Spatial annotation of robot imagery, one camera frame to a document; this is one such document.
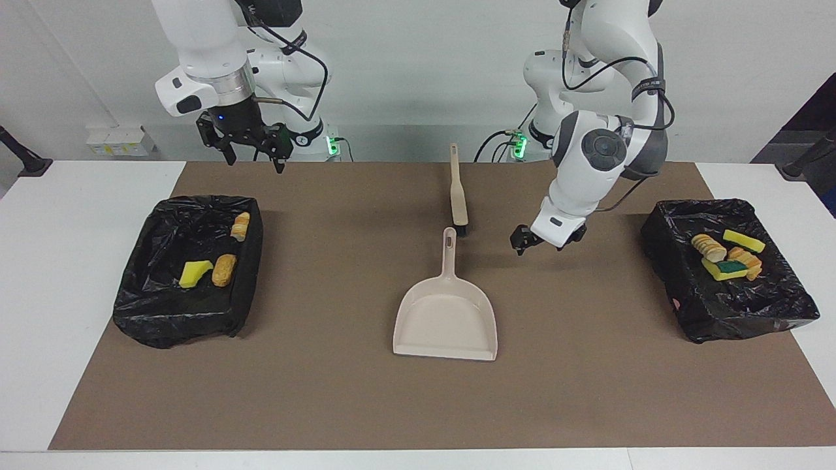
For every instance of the yellow and green sponge piece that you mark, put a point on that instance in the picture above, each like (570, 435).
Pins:
(722, 270)

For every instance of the cream pastry piece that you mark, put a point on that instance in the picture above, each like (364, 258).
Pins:
(241, 226)

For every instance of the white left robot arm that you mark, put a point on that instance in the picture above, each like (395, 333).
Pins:
(588, 170)

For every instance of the brown table mat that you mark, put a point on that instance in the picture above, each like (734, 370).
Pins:
(294, 359)

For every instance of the bin lined with black bag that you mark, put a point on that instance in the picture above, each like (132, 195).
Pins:
(718, 307)
(163, 313)

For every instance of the beige bread chunk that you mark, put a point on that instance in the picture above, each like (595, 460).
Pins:
(708, 248)

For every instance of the brown bread roll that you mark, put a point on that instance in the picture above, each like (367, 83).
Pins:
(224, 270)

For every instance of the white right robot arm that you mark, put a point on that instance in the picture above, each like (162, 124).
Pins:
(196, 39)

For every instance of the beige plastic dustpan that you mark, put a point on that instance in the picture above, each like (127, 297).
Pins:
(447, 313)

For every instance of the black clamp stand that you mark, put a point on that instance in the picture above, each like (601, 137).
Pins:
(26, 160)
(806, 160)

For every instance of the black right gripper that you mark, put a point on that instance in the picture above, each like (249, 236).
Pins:
(241, 124)

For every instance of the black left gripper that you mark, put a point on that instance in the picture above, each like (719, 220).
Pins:
(529, 235)

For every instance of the beige brush with black bristles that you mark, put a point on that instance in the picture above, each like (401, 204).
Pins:
(459, 196)

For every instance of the plain yellow sponge piece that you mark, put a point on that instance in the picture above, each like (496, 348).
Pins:
(192, 273)

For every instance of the notched yellow sponge piece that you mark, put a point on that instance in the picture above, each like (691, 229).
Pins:
(744, 241)

